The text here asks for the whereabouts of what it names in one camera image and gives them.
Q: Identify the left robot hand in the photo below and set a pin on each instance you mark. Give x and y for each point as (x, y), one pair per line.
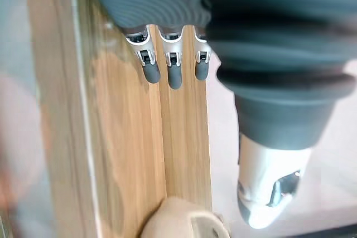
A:
(267, 54)

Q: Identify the wooden shoe rack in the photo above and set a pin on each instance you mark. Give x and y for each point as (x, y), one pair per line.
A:
(125, 137)

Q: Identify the beige slipper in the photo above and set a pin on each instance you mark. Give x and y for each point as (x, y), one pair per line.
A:
(184, 218)

